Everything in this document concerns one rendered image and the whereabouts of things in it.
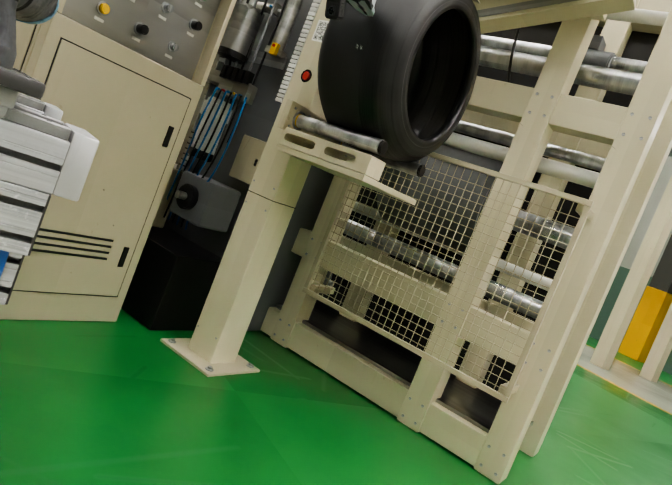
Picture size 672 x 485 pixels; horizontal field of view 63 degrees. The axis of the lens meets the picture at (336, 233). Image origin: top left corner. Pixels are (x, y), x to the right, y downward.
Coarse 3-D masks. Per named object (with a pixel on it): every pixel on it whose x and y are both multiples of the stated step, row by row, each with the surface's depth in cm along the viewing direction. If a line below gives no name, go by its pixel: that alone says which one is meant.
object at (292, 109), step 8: (288, 104) 177; (296, 104) 178; (288, 112) 177; (296, 112) 179; (304, 112) 182; (312, 112) 185; (280, 120) 178; (288, 120) 178; (280, 128) 178; (296, 128) 181; (320, 136) 193; (312, 144) 192; (344, 160) 209
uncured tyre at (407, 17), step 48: (384, 0) 154; (432, 0) 154; (336, 48) 159; (384, 48) 151; (432, 48) 200; (480, 48) 185; (336, 96) 164; (384, 96) 155; (432, 96) 203; (432, 144) 182
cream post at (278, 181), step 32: (288, 96) 193; (288, 160) 188; (256, 192) 194; (288, 192) 194; (256, 224) 192; (224, 256) 197; (256, 256) 192; (224, 288) 195; (256, 288) 199; (224, 320) 193; (224, 352) 197
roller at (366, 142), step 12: (300, 120) 178; (312, 120) 176; (312, 132) 177; (324, 132) 173; (336, 132) 170; (348, 132) 168; (348, 144) 170; (360, 144) 165; (372, 144) 162; (384, 144) 162
